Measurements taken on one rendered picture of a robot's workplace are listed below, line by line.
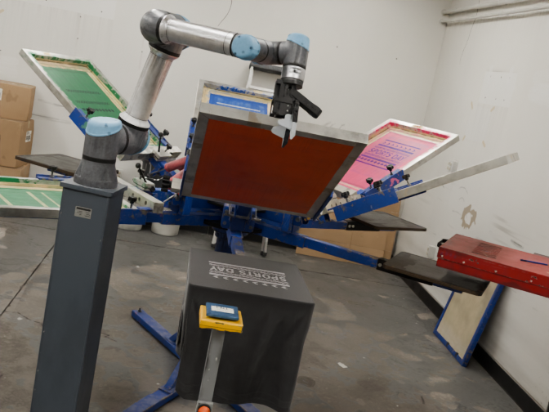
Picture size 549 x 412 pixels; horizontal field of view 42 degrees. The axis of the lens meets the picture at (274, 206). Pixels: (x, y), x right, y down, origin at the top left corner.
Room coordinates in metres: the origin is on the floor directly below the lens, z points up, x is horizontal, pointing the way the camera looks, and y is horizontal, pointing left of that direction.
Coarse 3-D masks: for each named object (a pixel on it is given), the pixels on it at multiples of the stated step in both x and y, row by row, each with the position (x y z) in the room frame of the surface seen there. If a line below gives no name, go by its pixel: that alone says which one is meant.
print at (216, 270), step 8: (216, 264) 2.62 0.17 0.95; (224, 264) 2.65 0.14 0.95; (232, 264) 2.67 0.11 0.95; (216, 272) 2.52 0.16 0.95; (224, 272) 2.54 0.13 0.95; (232, 272) 2.56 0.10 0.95; (240, 272) 2.58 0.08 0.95; (248, 272) 2.60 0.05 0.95; (256, 272) 2.62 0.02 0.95; (264, 272) 2.64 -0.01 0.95; (272, 272) 2.67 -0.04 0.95; (280, 272) 2.69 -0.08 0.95; (240, 280) 2.48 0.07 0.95; (248, 280) 2.50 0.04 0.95; (256, 280) 2.52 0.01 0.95; (264, 280) 2.54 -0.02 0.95; (272, 280) 2.56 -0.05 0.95; (280, 280) 2.58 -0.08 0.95; (280, 288) 2.49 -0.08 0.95; (288, 288) 2.51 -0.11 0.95
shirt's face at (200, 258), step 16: (192, 256) 2.67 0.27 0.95; (208, 256) 2.72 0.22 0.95; (224, 256) 2.76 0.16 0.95; (240, 256) 2.81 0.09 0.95; (192, 272) 2.46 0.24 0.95; (208, 272) 2.50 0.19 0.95; (288, 272) 2.72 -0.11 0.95; (224, 288) 2.35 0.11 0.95; (240, 288) 2.39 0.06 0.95; (256, 288) 2.43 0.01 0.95; (272, 288) 2.47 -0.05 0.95; (304, 288) 2.55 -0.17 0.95
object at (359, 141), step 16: (208, 112) 2.36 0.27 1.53; (224, 112) 2.37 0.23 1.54; (240, 112) 2.39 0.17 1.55; (304, 128) 2.41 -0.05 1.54; (320, 128) 2.42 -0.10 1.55; (336, 128) 2.44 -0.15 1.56; (192, 144) 2.57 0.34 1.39; (352, 144) 2.45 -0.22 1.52; (192, 160) 2.69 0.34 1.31; (352, 160) 2.56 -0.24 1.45; (192, 176) 2.82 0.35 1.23; (336, 176) 2.69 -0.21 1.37; (272, 208) 3.04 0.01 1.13
